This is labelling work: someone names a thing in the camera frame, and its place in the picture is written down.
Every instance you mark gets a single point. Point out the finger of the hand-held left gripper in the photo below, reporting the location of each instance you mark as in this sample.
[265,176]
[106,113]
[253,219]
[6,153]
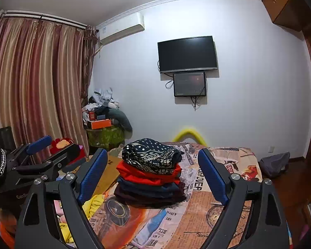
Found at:
[38,144]
[64,154]

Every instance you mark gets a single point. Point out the striped brown curtain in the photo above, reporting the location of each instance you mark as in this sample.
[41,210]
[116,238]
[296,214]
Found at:
[41,83]

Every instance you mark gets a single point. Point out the orange box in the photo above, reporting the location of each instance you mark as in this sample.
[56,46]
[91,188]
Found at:
[101,124]

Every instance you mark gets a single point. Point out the yellow foam tube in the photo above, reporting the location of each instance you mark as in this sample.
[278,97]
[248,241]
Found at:
[189,130]

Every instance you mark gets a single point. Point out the wooden overhead cabinet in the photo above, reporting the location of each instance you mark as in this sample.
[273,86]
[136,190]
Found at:
[277,0]

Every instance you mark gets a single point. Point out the navy folded garment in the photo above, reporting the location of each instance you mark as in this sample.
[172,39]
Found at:
[145,189]

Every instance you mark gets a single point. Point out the curtain rod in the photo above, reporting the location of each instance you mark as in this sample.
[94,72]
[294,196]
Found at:
[41,18]

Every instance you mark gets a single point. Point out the yellow cloth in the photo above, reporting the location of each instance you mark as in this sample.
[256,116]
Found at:
[93,203]

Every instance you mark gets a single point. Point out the pile of white clutter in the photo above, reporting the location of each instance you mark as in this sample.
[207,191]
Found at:
[103,96]

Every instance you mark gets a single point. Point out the navy patterned hooded jacket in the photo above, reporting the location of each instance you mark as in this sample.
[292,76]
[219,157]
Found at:
[150,158]

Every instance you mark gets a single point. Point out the black wall television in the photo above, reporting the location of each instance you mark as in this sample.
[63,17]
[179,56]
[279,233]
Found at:
[186,54]

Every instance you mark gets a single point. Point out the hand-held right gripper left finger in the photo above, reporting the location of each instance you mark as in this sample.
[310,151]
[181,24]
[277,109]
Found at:
[93,176]

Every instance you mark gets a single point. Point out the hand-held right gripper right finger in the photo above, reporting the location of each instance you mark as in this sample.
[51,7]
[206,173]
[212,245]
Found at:
[212,176]

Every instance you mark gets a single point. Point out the red plush toy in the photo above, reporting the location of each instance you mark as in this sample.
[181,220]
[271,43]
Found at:
[61,144]

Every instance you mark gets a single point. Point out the small black wall monitor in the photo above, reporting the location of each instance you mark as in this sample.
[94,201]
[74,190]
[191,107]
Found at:
[189,84]

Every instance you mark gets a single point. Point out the white air conditioner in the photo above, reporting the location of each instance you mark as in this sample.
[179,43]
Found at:
[119,28]

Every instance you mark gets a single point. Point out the grey backpack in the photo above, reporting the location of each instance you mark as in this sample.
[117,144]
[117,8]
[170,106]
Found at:
[274,164]

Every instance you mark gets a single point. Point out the maroon folded garment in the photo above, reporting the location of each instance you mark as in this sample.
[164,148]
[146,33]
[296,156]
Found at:
[150,201]

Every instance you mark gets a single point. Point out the printed bed sheet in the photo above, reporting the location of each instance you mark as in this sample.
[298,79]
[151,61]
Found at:
[197,225]

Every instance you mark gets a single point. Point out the red folded garment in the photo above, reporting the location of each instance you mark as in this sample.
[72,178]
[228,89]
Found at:
[134,173]

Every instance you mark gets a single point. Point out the yellow floral mat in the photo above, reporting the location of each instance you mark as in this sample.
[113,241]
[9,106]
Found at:
[111,171]

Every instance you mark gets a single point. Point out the green patterned box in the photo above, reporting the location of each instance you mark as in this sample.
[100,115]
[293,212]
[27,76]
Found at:
[103,137]

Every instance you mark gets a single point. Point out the wall socket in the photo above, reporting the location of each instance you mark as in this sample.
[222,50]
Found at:
[270,149]

